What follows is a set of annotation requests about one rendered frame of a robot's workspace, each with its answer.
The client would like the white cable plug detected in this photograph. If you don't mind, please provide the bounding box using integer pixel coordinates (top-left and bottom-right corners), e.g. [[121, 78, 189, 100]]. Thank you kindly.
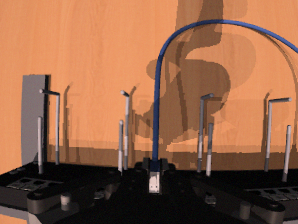
[[149, 159, 160, 193]]

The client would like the dark grey patch panel rack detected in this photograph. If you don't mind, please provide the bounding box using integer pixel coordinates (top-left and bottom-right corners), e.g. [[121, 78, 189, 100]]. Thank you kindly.
[[0, 75, 298, 224]]

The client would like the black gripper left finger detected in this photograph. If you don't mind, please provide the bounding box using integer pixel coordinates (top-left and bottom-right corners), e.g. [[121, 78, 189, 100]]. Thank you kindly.
[[27, 157, 150, 224]]

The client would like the blue patch cord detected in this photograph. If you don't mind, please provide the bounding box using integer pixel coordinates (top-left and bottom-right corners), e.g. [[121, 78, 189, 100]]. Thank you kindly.
[[152, 19, 298, 161]]

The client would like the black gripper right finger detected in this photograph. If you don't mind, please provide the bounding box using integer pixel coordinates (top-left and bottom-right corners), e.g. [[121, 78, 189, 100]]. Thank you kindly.
[[159, 158, 286, 224]]

